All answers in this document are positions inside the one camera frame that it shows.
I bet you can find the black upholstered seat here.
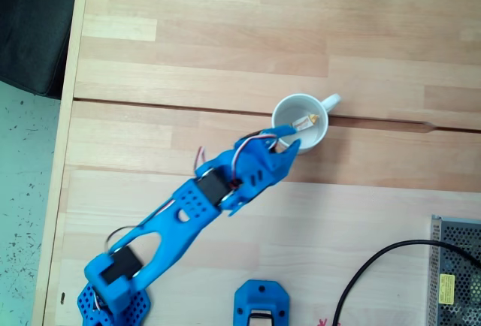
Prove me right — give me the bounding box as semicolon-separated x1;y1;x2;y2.
0;0;80;100

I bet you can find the white ceramic mug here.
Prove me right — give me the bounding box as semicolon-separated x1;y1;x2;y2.
271;92;343;156

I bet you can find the yellow white sweet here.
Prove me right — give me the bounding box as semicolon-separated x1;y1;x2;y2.
292;113;321;132

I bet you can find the thick black cable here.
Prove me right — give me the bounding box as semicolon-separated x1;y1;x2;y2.
330;239;481;326

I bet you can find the metal mesh power supply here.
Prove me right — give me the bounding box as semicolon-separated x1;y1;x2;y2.
428;214;481;326

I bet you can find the red white servo wire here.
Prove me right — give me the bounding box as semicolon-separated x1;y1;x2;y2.
229;133;277;189

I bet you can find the light wooden board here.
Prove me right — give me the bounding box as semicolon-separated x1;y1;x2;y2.
56;166;481;326

